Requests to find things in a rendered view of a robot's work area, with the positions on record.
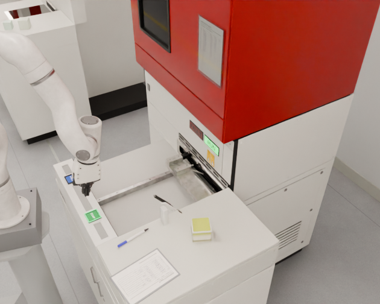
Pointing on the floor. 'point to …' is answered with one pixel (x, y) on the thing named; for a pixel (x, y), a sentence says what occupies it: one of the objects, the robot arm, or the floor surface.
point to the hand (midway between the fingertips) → (85, 190)
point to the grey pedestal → (29, 272)
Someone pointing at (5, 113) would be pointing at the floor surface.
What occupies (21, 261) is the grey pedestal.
